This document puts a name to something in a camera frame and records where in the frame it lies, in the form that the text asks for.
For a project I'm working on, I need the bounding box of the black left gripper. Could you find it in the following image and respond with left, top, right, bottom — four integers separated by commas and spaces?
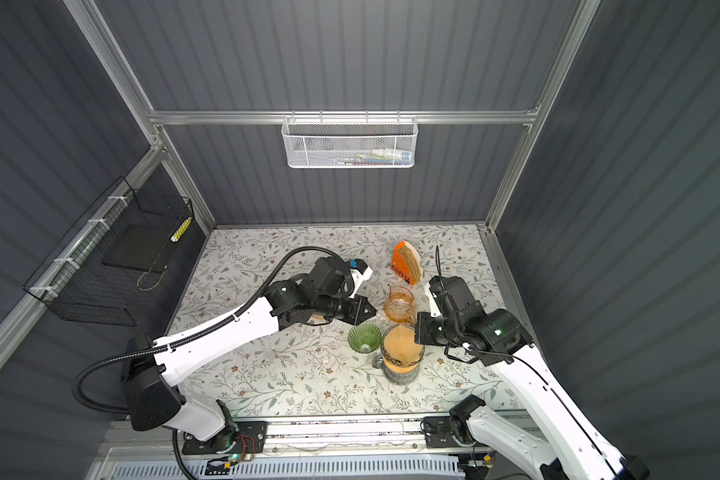
314, 291, 379, 324

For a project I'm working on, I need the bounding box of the orange glass carafe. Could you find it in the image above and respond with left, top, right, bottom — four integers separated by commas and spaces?
383, 285, 416, 326

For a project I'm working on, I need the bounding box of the grey glass dripper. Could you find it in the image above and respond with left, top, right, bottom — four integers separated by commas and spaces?
379, 323, 427, 368

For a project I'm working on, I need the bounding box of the grey glass carafe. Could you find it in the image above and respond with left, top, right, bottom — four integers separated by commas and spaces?
371, 354, 419, 385

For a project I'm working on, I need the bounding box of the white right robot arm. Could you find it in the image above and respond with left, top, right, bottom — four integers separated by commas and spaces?
414, 275, 650, 479

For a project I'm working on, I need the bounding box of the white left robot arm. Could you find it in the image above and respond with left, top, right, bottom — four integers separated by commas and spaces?
121, 256, 376, 441

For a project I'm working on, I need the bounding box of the orange coffee filter box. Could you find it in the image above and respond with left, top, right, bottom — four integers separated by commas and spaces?
390, 241, 423, 286

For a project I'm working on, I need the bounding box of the floral table mat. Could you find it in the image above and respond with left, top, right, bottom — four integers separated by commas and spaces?
168, 225, 521, 417

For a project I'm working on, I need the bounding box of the white ribbed front panel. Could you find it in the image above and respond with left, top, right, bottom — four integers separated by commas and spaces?
110, 454, 466, 480

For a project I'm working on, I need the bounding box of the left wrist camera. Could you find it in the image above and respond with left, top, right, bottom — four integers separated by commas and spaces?
348, 259, 373, 298

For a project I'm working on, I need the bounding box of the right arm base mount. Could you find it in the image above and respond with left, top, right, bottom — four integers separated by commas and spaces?
419, 395, 486, 449

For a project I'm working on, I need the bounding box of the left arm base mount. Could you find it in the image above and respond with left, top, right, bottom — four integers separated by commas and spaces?
181, 421, 269, 458

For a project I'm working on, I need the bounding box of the white wire mesh basket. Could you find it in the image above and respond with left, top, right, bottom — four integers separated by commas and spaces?
281, 116, 419, 169

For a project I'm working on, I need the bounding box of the black corrugated cable hose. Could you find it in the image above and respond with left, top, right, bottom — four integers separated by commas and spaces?
71, 245, 349, 480

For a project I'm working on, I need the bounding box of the black wire basket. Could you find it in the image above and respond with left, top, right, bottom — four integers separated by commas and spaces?
24, 182, 196, 329

